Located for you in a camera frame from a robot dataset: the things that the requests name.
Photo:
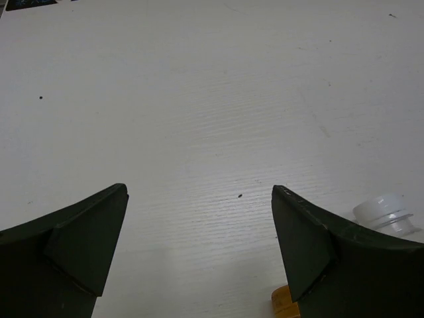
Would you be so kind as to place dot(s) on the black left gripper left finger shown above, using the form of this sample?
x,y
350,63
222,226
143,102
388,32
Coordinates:
x,y
57,265

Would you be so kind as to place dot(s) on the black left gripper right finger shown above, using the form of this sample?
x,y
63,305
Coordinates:
x,y
337,268

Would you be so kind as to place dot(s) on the orange juice bottle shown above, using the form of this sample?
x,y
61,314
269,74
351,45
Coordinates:
x,y
282,304

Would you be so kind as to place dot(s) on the clear bottle white red label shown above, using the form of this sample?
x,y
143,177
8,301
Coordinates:
x,y
388,215

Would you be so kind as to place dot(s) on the dark logo sticker left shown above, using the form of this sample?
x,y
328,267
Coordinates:
x,y
13,5

